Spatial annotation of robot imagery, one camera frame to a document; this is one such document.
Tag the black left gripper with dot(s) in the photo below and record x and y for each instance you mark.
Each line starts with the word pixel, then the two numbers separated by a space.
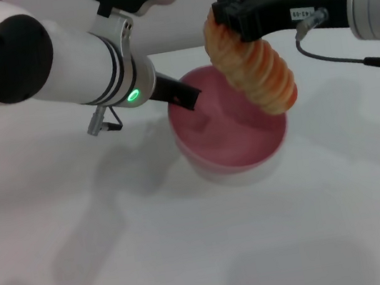
pixel 164 89

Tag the pink plastic bowl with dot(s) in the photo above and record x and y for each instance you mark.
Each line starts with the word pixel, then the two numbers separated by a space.
pixel 227 147

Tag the orange striped bread roll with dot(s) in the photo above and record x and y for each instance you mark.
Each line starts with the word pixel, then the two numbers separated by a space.
pixel 267 79

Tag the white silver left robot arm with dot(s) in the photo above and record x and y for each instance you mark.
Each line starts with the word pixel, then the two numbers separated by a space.
pixel 83 61

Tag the silver left camera bracket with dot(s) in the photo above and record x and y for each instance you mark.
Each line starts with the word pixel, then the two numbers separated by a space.
pixel 114 31

